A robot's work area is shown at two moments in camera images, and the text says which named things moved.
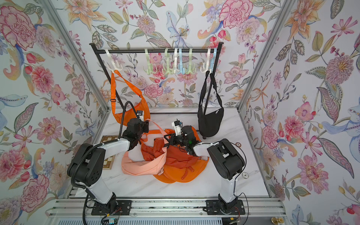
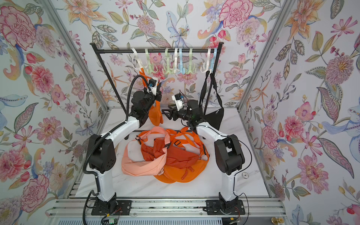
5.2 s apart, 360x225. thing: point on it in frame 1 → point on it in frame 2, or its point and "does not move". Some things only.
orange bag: [131, 114] → [154, 113]
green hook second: [149, 70] does not move
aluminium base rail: [82, 207] does not move
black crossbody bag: [210, 124] does not move
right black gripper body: [180, 141] → [184, 116]
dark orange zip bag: [176, 157] does not move
